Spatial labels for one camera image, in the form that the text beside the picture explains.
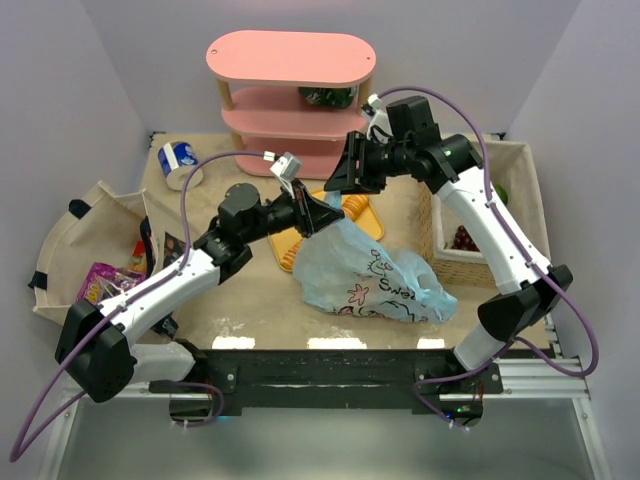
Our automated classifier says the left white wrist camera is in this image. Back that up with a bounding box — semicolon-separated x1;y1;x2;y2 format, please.
270;152;302;196

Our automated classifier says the yellow plastic tray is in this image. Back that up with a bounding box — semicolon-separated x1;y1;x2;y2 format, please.
269;195;385;273

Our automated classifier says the green snack packet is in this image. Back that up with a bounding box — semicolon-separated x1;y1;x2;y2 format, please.
298;87;358;109

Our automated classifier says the light blue plastic bag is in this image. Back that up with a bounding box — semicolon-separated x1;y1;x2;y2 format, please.
293;217;457;324

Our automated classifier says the purple grape bunch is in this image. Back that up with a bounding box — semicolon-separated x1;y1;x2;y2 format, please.
452;225;479;252

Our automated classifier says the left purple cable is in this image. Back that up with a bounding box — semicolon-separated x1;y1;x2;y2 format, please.
8;150;276;462

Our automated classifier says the pink three-tier shelf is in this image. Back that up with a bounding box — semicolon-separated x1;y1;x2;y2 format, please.
206;30;376;180

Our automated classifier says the beige canvas tote bag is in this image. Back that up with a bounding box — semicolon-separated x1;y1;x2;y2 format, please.
27;179;207;346

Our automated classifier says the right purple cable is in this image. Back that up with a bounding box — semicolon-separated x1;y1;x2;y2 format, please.
369;85;600;377

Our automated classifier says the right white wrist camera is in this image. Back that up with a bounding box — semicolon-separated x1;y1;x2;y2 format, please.
362;94;392;144

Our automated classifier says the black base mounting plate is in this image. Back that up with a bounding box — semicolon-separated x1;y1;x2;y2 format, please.
150;349;503;420

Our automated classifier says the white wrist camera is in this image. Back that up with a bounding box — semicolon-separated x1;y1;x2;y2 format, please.
270;152;302;196
362;94;392;144

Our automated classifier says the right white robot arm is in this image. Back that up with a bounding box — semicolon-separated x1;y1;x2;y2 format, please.
324;94;573;371

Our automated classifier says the red green mango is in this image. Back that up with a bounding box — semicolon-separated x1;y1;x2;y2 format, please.
493;183;509;206

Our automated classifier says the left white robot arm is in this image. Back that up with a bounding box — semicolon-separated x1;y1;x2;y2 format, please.
55;180;344;403

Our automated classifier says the wicker basket with liner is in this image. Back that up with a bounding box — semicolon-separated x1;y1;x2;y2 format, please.
418;140;551;288

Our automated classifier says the purple snack packet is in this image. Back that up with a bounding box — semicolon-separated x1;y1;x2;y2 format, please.
76;262;145;305

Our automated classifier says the long baguette bread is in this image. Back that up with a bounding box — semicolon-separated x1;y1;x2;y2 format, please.
278;195;369;272

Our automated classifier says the aluminium frame rail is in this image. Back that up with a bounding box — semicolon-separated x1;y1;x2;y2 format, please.
64;309;591;401

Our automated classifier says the red snack packet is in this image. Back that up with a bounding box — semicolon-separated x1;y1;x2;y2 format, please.
126;240;148;276

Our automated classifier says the purple cable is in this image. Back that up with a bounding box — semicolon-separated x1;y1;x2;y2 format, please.
369;85;600;377
8;150;276;462

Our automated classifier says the blue white paper roll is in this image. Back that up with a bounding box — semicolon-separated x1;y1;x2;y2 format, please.
157;141;199;191

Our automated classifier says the red-brown chip bag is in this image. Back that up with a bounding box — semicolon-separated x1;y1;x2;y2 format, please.
163;232;185;268

